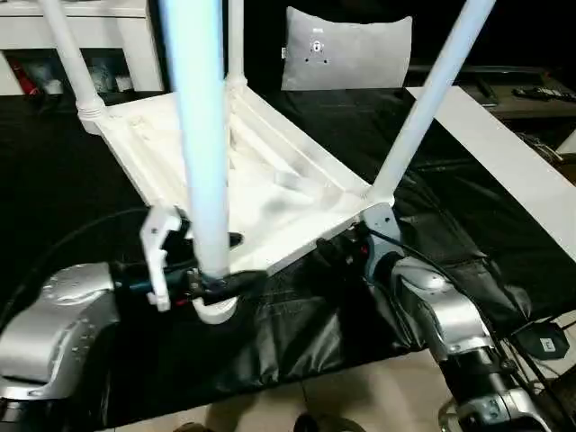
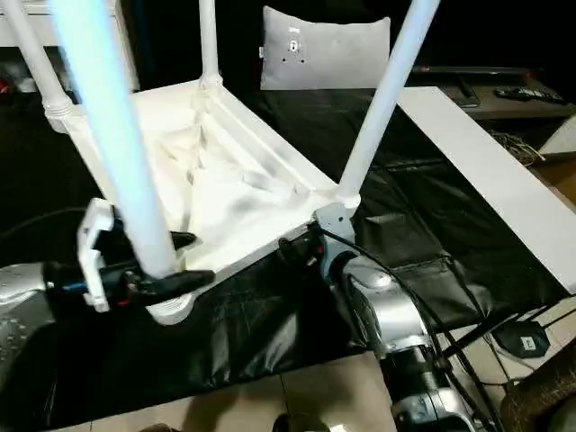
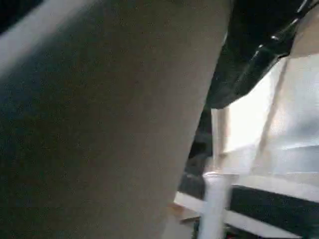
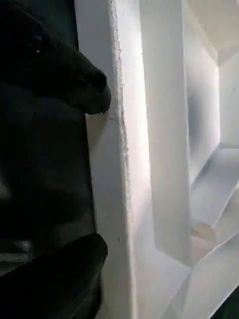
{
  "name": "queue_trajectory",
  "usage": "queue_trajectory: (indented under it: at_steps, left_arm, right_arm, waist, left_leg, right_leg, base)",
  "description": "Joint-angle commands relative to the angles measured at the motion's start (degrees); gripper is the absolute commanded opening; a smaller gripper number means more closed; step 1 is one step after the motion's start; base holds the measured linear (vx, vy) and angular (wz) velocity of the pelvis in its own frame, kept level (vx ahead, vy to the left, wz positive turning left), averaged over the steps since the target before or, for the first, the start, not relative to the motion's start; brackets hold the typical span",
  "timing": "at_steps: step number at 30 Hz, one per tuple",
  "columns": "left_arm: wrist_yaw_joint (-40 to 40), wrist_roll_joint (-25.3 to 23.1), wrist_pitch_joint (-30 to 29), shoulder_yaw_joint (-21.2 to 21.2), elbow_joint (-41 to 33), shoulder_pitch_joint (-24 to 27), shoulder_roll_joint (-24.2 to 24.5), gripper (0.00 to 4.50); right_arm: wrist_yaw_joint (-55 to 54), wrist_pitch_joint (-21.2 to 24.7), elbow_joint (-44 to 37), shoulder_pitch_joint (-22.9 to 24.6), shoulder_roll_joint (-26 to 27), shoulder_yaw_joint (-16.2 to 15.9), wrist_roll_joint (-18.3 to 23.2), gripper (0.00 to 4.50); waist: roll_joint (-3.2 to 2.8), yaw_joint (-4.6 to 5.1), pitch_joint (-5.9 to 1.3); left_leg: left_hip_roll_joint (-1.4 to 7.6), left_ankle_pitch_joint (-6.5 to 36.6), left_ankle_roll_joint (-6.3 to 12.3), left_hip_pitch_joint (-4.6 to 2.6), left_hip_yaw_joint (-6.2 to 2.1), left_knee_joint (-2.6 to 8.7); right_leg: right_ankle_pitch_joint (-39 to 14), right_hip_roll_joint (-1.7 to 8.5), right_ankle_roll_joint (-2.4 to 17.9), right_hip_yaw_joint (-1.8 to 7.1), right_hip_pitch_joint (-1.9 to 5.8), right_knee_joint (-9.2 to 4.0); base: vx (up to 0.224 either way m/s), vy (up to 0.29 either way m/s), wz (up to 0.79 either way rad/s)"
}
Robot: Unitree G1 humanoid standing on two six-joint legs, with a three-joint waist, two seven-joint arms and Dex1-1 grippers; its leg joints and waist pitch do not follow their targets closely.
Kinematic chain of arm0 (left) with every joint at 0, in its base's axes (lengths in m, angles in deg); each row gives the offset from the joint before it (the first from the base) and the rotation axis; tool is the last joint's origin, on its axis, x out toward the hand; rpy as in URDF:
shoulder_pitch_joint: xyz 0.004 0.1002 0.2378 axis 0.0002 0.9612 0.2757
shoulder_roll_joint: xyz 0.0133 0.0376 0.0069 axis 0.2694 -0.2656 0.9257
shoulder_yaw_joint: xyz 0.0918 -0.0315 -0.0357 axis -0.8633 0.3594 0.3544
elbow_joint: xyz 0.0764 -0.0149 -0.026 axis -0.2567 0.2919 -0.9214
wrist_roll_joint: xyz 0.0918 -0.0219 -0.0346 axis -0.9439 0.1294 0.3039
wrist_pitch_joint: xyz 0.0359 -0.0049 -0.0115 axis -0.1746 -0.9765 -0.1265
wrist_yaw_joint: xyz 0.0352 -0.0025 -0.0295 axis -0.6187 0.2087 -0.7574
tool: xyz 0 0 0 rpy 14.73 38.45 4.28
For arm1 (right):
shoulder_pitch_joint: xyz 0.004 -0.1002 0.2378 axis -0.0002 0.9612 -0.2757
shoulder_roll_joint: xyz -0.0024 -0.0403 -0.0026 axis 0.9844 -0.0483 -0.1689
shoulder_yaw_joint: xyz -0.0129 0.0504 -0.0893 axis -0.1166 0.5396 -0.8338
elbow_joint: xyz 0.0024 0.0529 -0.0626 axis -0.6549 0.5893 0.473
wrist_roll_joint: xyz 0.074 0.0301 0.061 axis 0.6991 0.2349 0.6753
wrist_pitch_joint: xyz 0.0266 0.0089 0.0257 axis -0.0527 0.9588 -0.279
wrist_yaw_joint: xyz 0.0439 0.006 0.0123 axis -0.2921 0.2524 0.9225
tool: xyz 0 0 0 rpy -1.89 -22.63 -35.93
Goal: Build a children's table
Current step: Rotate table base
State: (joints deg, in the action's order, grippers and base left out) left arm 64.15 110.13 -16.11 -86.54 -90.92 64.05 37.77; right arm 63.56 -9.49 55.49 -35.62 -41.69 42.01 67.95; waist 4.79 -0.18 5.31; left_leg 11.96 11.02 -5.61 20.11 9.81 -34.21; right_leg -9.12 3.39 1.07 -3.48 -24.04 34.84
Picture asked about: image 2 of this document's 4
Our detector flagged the brown woven pouf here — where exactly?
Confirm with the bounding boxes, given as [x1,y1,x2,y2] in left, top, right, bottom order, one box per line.
[499,345,576,432]

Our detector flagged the black table mat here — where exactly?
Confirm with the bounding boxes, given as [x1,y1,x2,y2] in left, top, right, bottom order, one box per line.
[0,85,571,428]

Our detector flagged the white storage box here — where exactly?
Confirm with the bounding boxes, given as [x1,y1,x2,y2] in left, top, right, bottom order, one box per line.
[538,114,576,158]

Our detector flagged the white plastic table leg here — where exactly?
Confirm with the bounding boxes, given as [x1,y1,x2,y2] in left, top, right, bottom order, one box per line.
[337,0,443,211]
[197,0,225,91]
[0,0,76,131]
[48,0,177,279]

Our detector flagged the white cabinet with glass doors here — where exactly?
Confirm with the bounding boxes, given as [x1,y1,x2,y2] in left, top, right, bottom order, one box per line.
[0,0,140,94]

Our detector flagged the black remote control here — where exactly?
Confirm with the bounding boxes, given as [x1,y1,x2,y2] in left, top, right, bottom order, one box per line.
[494,87,564,106]

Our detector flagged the grey cushion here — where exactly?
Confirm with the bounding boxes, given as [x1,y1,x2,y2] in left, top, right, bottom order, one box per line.
[259,4,392,90]

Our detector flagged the loose floor cables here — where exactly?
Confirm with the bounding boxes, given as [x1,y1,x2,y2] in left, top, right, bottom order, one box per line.
[449,335,535,389]

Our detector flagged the dark low tv bench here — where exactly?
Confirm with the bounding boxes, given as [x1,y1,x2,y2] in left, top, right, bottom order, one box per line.
[404,65,576,132]

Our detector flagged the white plastic table top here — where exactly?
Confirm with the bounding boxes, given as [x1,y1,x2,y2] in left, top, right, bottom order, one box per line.
[42,79,362,326]

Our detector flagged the black couch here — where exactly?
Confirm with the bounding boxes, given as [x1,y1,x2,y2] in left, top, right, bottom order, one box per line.
[134,0,576,91]

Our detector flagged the black stand bar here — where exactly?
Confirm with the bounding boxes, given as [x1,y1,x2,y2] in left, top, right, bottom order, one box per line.
[443,304,562,357]

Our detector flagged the black round floor device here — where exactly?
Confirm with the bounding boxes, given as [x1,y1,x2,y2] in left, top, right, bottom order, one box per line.
[491,320,551,360]

